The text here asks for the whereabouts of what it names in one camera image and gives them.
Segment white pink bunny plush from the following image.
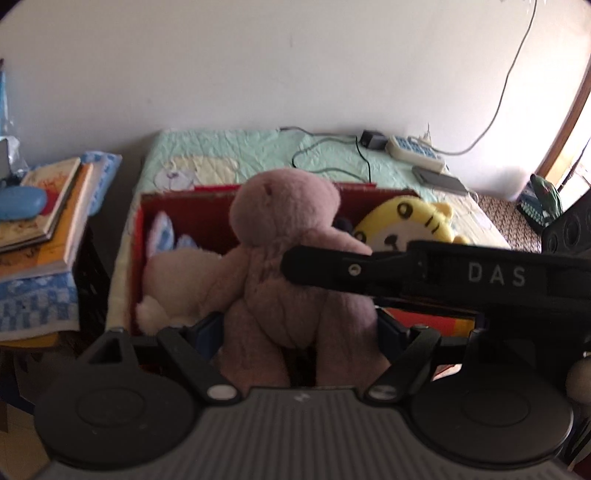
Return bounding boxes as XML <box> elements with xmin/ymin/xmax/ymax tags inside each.
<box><xmin>135</xmin><ymin>211</ymin><xmax>221</xmax><ymax>336</ymax></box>

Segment green avocado plush toy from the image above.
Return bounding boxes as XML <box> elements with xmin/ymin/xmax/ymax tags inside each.
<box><xmin>332</xmin><ymin>217</ymin><xmax>355</xmax><ymax>236</ymax></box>

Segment black charger cable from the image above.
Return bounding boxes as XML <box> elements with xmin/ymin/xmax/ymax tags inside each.
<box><xmin>278</xmin><ymin>126</ymin><xmax>373</xmax><ymax>183</ymax></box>

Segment yellow tiger plush toy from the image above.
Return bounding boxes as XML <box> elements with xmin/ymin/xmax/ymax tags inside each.
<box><xmin>353</xmin><ymin>196</ymin><xmax>470</xmax><ymax>252</ymax></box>

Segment black power adapter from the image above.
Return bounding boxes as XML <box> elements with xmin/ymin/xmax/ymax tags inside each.
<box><xmin>360</xmin><ymin>130</ymin><xmax>388</xmax><ymax>151</ymax></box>

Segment grey power strip cord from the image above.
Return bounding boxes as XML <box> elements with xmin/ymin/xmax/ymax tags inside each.
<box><xmin>406</xmin><ymin>0</ymin><xmax>541</xmax><ymax>157</ymax></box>

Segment stack of books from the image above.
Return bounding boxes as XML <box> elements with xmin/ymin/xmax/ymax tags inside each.
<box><xmin>1</xmin><ymin>157</ymin><xmax>102</xmax><ymax>282</ymax></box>

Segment blue glasses case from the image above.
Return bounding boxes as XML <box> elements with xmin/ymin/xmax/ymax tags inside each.
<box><xmin>0</xmin><ymin>186</ymin><xmax>47</xmax><ymax>221</ymax></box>

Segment dark patterned blanket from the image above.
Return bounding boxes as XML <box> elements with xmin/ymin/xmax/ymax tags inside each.
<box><xmin>477</xmin><ymin>195</ymin><xmax>541</xmax><ymax>253</ymax></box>

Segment pastel cartoon bed sheet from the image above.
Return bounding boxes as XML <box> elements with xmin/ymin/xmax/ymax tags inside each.
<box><xmin>106</xmin><ymin>127</ymin><xmax>509</xmax><ymax>327</ymax></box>

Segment black smartphone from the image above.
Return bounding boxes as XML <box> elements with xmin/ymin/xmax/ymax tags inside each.
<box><xmin>412</xmin><ymin>166</ymin><xmax>469</xmax><ymax>196</ymax></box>

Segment folded green dark clothes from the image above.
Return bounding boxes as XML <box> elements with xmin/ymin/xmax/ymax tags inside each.
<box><xmin>517</xmin><ymin>174</ymin><xmax>563</xmax><ymax>235</ymax></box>

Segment red cardboard box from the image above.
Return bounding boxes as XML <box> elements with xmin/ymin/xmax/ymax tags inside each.
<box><xmin>128</xmin><ymin>182</ymin><xmax>477</xmax><ymax>370</ymax></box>

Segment white usb charger plug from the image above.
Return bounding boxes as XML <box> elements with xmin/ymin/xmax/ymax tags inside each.
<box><xmin>420</xmin><ymin>124</ymin><xmax>432</xmax><ymax>146</ymax></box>

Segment white blue power strip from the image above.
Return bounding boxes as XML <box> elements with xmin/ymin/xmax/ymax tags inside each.
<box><xmin>386</xmin><ymin>136</ymin><xmax>445</xmax><ymax>173</ymax></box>

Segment mauve teddy bear plush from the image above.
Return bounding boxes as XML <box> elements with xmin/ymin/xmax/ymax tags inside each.
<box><xmin>197</xmin><ymin>167</ymin><xmax>392</xmax><ymax>393</ymax></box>

